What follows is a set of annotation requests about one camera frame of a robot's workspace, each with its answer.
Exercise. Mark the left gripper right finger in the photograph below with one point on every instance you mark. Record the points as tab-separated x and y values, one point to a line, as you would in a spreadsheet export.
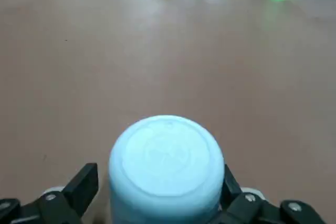
252	211

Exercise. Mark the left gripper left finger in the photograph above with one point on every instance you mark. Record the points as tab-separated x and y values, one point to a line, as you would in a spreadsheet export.
65	203

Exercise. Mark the light blue plastic cup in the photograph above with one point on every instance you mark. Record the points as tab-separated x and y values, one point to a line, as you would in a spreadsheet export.
165	169

